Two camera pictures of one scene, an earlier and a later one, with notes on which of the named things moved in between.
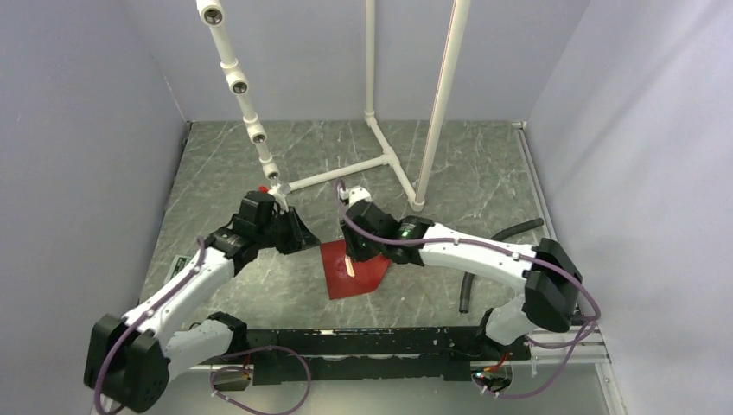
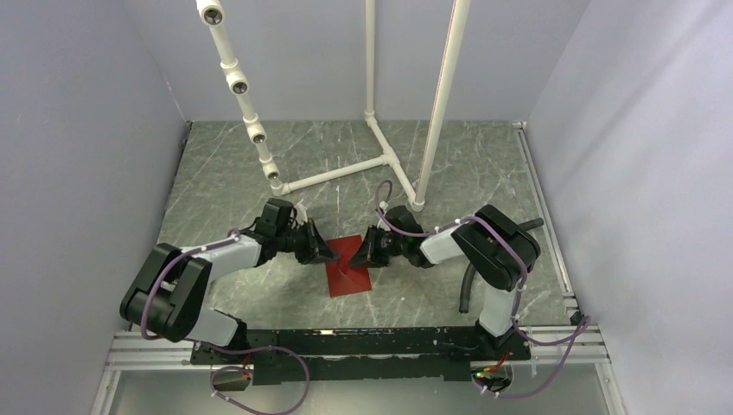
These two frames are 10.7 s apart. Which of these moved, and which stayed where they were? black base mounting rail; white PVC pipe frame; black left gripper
Moved: black left gripper
Stayed: white PVC pipe frame; black base mounting rail
